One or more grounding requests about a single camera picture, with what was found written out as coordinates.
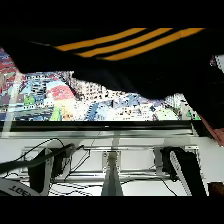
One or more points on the black garment with yellow stripes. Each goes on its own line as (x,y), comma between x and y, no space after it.
(140,75)

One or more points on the silver frame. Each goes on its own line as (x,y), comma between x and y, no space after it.
(111,160)

